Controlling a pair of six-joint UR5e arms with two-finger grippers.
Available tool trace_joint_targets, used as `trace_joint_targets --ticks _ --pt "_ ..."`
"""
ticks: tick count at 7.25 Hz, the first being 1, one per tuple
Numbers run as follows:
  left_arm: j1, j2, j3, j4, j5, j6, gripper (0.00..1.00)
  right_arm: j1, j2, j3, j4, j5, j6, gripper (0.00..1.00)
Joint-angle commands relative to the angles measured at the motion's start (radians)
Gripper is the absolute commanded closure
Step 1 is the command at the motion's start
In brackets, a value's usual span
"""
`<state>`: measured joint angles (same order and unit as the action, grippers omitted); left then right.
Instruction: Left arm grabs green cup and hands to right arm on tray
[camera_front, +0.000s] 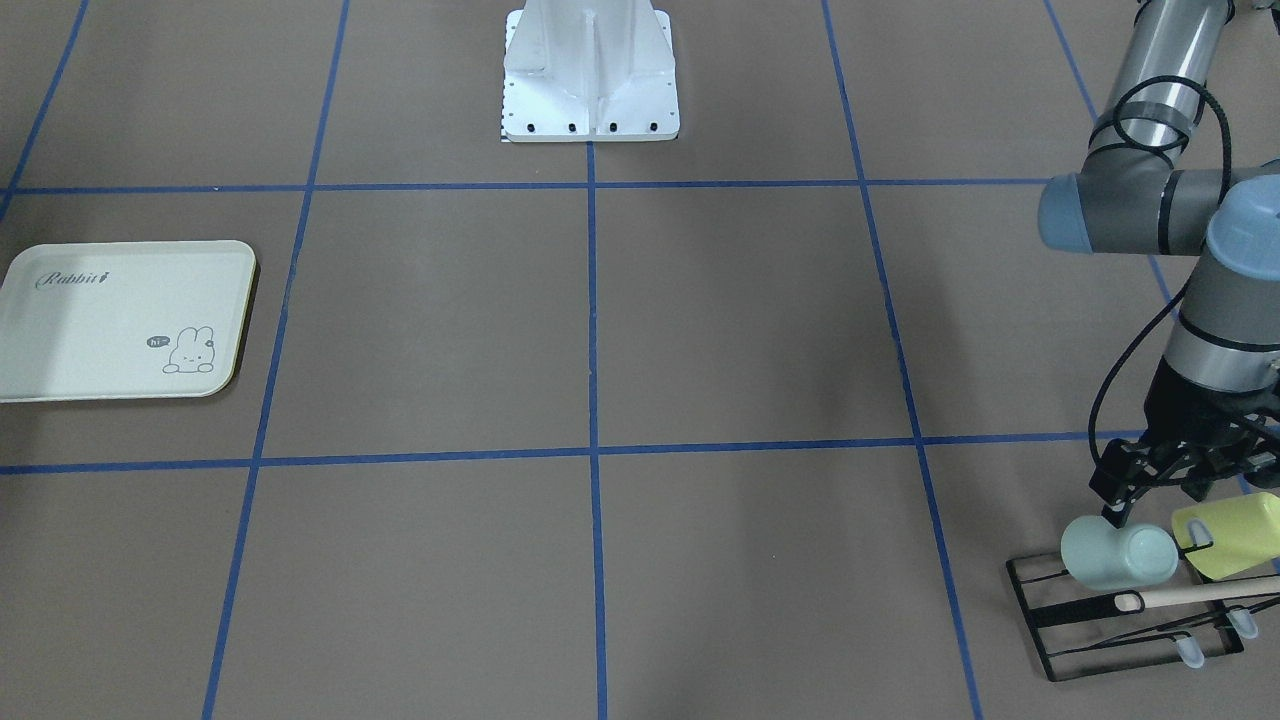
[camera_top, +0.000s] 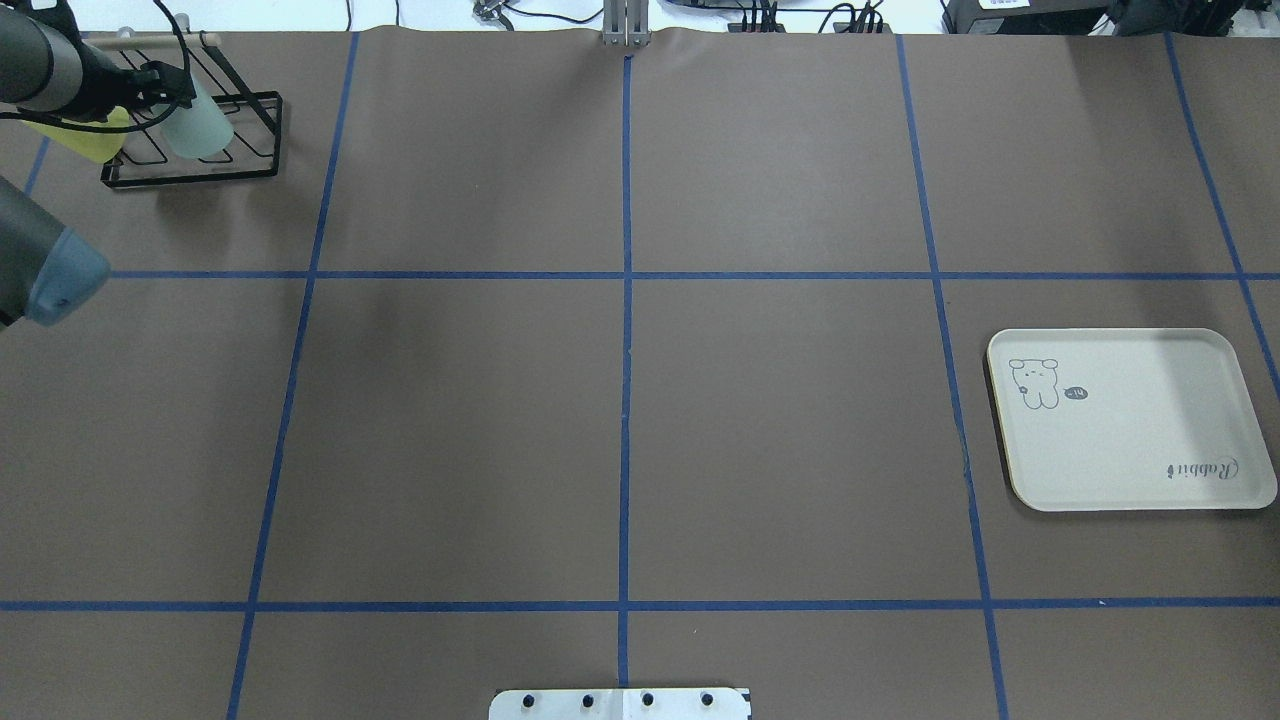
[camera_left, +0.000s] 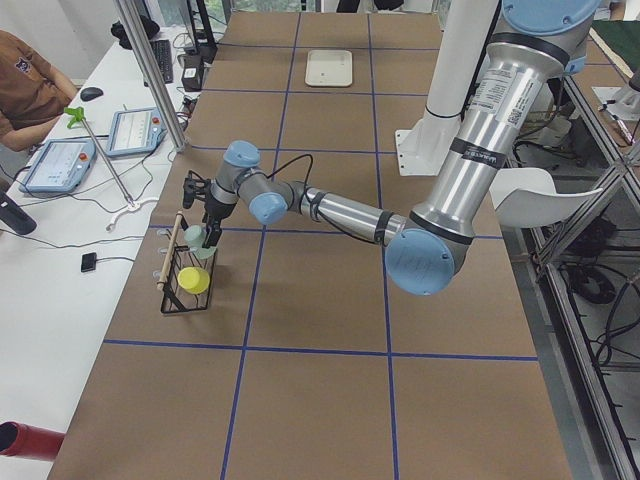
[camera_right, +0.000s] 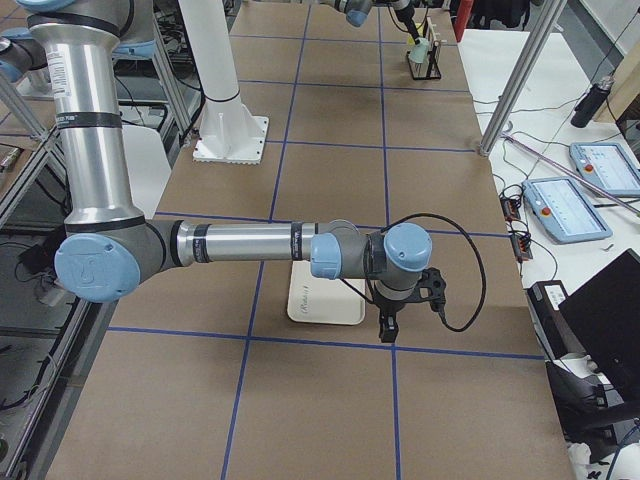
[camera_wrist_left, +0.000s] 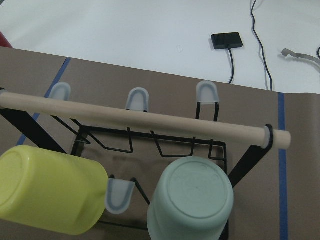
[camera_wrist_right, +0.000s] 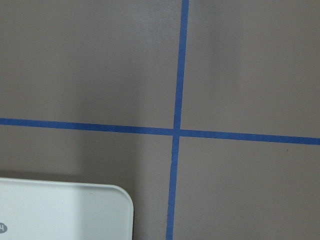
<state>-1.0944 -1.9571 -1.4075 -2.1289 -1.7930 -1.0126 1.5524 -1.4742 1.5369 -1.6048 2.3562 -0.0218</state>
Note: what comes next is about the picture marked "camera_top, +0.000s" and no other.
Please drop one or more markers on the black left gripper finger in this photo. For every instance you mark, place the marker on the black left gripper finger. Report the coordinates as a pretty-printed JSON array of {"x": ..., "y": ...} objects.
[{"x": 171, "y": 85}]

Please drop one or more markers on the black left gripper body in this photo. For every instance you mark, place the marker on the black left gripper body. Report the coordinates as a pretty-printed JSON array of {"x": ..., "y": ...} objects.
[{"x": 137, "y": 86}]

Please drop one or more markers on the pale green cup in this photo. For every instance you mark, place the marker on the pale green cup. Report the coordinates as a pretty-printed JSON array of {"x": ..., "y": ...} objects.
[{"x": 199, "y": 132}]

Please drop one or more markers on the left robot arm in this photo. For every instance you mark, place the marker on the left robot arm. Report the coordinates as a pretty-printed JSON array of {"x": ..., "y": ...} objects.
[{"x": 51, "y": 77}]

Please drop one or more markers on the yellow cup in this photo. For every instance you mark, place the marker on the yellow cup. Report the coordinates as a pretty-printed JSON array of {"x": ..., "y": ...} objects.
[{"x": 94, "y": 146}]

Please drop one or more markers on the cream rabbit tray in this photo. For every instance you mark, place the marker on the cream rabbit tray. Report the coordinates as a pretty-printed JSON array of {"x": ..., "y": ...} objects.
[{"x": 1127, "y": 419}]

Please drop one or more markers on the black wire cup rack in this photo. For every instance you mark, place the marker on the black wire cup rack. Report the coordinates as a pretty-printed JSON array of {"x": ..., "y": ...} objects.
[{"x": 147, "y": 160}]

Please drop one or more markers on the aluminium frame post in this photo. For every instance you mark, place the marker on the aluminium frame post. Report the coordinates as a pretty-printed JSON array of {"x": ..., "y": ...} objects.
[{"x": 625, "y": 23}]

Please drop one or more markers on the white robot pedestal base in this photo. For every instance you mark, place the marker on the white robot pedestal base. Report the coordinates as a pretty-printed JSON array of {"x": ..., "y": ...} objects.
[{"x": 623, "y": 703}]

